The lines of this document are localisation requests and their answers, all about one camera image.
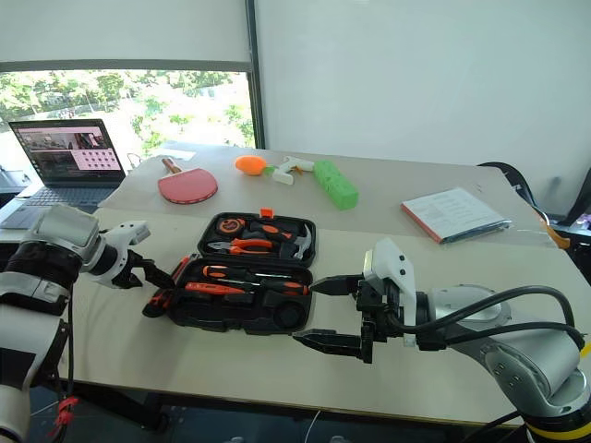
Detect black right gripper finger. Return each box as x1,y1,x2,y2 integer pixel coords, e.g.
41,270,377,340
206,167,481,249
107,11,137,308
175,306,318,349
292,328,367,357
308,273,367,297

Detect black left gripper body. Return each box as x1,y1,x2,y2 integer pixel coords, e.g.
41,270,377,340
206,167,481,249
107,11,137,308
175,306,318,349
112,260,138,291

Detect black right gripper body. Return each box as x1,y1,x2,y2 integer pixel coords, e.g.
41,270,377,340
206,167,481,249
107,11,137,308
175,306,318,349
355,275,409,365

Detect black orange utility knife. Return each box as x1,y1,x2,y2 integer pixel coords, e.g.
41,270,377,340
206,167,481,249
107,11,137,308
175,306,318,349
142,255,191,319

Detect short phillips screwdriver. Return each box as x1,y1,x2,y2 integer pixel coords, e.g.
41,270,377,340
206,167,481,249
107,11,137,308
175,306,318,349
216,278,310,297

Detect orange voltage tester pen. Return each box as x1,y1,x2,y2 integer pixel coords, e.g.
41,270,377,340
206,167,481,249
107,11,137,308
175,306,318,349
184,281,247,296

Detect black plastic tool case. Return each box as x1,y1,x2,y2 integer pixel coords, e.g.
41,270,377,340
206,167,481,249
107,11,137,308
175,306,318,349
165,207,319,337

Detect orange black tape measure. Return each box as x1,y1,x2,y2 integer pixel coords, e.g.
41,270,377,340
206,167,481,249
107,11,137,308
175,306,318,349
216,217,248,235

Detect red table tennis paddle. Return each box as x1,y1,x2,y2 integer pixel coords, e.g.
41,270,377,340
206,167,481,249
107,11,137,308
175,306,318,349
157,157,220,206

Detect green rectangular block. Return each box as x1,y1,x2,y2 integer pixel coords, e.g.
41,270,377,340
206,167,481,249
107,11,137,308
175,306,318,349
312,160,360,211

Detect white booklet in plastic sleeve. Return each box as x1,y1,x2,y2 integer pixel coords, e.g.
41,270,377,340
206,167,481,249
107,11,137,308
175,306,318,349
400,186,513,245

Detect white glue gun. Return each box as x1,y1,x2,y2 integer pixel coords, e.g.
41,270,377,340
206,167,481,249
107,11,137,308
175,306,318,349
271,156,318,187

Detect dark open laptop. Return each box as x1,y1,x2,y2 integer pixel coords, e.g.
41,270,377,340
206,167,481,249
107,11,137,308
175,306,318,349
0,118,127,231

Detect orange plush carrot toy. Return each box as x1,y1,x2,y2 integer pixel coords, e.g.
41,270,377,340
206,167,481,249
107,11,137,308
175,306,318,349
235,154,278,178

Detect black office chair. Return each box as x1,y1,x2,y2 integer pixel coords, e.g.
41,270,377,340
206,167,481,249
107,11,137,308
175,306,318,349
476,161,591,234

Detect white roller blind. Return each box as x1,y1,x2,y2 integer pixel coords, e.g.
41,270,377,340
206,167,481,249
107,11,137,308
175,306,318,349
0,0,254,74

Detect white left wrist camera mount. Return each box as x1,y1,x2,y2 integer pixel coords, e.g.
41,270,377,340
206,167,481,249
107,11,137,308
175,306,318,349
87,220,152,290

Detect claw hammer orange black handle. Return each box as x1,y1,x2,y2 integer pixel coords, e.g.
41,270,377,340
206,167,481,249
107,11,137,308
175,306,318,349
248,221,314,261

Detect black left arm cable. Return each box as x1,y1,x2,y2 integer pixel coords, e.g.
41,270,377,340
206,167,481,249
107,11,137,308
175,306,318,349
48,284,80,437

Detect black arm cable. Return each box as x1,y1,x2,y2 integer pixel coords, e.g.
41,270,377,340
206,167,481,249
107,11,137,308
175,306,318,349
48,284,80,437
391,284,586,353

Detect orange handled pliers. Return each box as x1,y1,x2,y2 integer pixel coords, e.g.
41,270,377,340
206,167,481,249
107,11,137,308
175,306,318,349
206,237,274,257

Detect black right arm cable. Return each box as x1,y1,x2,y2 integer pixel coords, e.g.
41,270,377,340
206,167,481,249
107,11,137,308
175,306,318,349
391,284,586,353

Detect black window frame post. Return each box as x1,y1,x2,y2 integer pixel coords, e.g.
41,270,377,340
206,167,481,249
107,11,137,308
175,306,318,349
244,0,268,150

